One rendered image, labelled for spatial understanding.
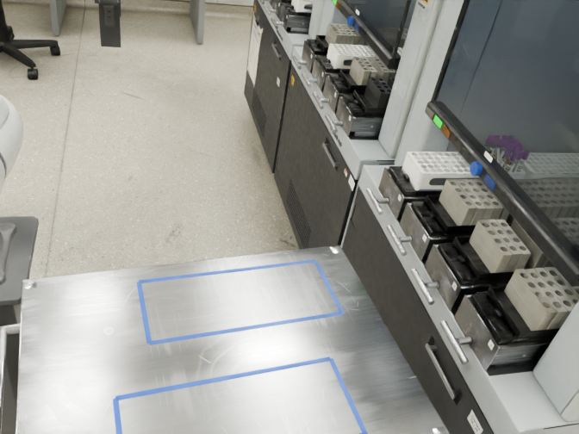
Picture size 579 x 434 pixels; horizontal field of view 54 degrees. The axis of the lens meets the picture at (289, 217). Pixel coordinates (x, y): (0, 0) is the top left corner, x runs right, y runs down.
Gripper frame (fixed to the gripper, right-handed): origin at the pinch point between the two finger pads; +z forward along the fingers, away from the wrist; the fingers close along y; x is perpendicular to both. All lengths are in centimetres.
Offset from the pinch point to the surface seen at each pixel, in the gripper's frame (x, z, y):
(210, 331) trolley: 15, 38, 35
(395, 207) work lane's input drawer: 66, 44, -5
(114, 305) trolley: -0.8, 38.0, 27.3
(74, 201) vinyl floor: -22, 120, -112
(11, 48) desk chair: -63, 108, -245
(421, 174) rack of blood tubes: 70, 34, -5
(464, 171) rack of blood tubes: 82, 34, -6
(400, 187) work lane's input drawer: 67, 39, -7
